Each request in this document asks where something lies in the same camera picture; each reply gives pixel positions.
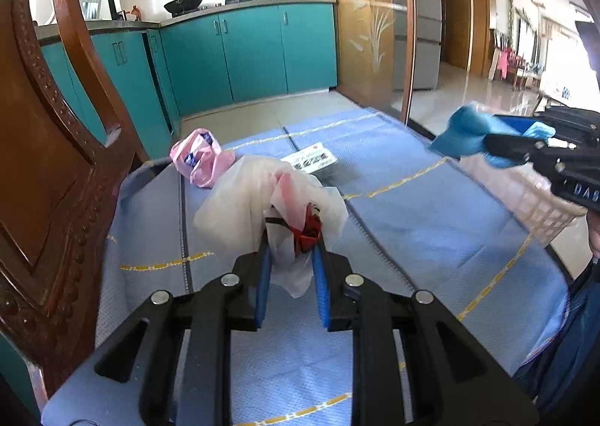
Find etched glass sliding door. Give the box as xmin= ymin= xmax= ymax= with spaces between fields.
xmin=300 ymin=0 xmax=416 ymax=122

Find blue checked tablecloth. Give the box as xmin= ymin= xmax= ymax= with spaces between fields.
xmin=42 ymin=107 xmax=582 ymax=426

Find brown wooden door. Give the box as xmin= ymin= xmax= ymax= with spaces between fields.
xmin=441 ymin=0 xmax=472 ymax=71

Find white printed card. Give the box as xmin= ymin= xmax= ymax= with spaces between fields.
xmin=281 ymin=142 xmax=339 ymax=176

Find translucent bag with red scrap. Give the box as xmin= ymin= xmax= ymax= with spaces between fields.
xmin=193 ymin=155 xmax=348 ymax=299

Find white dish rack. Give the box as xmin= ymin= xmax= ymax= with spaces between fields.
xmin=77 ymin=0 xmax=106 ymax=21

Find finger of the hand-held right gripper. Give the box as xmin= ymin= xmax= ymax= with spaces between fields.
xmin=492 ymin=114 xmax=547 ymax=136
xmin=483 ymin=133 xmax=561 ymax=163

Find teal kitchen cabinets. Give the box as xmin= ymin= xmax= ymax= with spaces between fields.
xmin=37 ymin=1 xmax=338 ymax=146

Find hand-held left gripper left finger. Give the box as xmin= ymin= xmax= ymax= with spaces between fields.
xmin=40 ymin=241 xmax=273 ymax=426

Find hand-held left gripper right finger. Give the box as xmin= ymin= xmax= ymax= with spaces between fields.
xmin=312 ymin=238 xmax=540 ymax=426

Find grey refrigerator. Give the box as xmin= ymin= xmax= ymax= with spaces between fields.
xmin=389 ymin=0 xmax=441 ymax=92

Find pink plastic bag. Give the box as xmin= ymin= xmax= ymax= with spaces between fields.
xmin=169 ymin=127 xmax=235 ymax=189

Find carved wooden chair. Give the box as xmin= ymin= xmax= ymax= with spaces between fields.
xmin=0 ymin=0 xmax=151 ymax=403

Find black wok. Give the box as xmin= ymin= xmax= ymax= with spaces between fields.
xmin=164 ymin=0 xmax=204 ymax=17

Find person's dark blue clothing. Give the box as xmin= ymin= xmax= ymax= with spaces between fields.
xmin=513 ymin=262 xmax=600 ymax=426

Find blue cloth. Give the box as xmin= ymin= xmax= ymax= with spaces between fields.
xmin=429 ymin=103 xmax=558 ymax=169

